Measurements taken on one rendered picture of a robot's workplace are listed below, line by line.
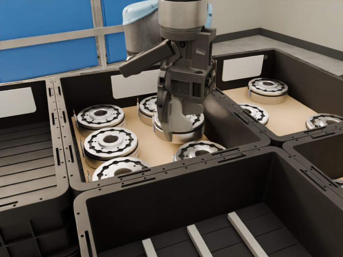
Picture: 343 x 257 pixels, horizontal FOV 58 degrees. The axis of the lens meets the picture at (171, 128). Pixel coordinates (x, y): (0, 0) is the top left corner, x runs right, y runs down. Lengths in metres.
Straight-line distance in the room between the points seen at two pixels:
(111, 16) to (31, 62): 0.67
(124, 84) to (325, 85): 0.47
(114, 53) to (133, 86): 1.85
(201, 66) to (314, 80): 0.39
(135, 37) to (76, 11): 1.52
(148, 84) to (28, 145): 0.31
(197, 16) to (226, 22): 3.88
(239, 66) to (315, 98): 0.21
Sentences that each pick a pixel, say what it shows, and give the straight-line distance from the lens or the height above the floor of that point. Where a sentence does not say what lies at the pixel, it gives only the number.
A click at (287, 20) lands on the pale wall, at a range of 4.49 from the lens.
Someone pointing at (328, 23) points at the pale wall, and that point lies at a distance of 4.15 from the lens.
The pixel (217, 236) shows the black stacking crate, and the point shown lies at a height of 0.83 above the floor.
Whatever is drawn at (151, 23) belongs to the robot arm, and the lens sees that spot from 0.94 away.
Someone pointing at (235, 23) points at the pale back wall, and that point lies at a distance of 4.46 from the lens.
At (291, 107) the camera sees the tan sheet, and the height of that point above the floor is 0.83.
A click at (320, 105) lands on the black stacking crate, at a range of 0.83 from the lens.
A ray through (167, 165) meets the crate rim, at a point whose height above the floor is 0.93.
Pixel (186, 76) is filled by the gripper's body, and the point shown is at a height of 1.01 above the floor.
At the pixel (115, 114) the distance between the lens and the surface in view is 0.69.
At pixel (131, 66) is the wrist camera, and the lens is 0.56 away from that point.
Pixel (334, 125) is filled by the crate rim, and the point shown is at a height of 0.93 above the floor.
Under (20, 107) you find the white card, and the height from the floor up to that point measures 0.88.
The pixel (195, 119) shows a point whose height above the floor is 0.89.
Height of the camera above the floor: 1.19
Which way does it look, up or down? 32 degrees down
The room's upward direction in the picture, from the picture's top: straight up
